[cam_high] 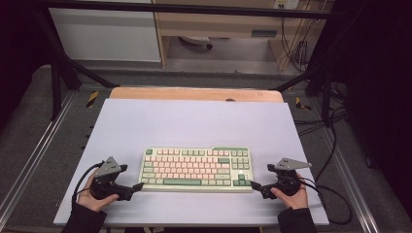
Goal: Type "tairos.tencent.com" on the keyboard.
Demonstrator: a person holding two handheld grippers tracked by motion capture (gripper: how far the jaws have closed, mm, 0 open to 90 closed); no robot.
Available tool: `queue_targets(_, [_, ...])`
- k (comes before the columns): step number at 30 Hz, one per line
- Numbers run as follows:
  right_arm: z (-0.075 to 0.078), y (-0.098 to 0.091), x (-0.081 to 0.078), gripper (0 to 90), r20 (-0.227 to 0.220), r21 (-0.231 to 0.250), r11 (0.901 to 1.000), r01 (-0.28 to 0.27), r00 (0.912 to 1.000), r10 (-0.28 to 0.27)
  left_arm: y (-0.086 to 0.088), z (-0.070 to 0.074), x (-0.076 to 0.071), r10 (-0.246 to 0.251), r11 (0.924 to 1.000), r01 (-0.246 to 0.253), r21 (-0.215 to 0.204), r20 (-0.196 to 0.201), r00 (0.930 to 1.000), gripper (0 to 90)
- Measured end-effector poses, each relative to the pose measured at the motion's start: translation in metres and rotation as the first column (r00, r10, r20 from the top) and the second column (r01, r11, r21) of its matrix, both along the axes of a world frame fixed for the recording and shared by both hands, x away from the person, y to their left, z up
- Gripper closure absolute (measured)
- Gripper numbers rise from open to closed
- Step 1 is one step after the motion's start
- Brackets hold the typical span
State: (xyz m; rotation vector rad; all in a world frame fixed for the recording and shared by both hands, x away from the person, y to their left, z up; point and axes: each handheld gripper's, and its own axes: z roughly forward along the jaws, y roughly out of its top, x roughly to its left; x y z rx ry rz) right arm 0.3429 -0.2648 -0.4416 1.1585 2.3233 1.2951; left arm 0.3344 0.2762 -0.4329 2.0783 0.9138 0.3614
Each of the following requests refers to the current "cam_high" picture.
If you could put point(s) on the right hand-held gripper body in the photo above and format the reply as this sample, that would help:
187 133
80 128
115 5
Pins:
286 181

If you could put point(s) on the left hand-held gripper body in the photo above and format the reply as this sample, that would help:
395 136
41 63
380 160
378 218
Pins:
105 186

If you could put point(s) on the green and pink keyboard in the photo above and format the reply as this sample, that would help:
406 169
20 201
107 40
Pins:
194 170

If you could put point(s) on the person's left hand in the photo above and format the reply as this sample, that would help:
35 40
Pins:
94 200

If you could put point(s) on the person's right hand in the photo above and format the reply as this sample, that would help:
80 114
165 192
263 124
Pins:
296 199

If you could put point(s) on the yellow and black tape strip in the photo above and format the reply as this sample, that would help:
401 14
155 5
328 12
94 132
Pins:
92 99
302 104

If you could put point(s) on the wooden table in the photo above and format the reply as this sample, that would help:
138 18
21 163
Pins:
194 94

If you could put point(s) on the white cabinet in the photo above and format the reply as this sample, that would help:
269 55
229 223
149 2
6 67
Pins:
103 35

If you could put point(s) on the dark curtain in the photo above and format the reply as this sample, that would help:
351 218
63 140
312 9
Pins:
379 81
19 48

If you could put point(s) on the office chair base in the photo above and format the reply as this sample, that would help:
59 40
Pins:
196 40

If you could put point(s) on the light wooden desk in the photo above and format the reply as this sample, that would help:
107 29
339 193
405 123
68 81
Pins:
220 24

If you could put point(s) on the white power strip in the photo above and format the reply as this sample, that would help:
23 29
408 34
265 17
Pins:
286 4

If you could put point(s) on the aluminium rail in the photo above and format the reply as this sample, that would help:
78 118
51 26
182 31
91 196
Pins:
35 155
350 181

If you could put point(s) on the black metal frame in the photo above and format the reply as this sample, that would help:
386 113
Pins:
194 8

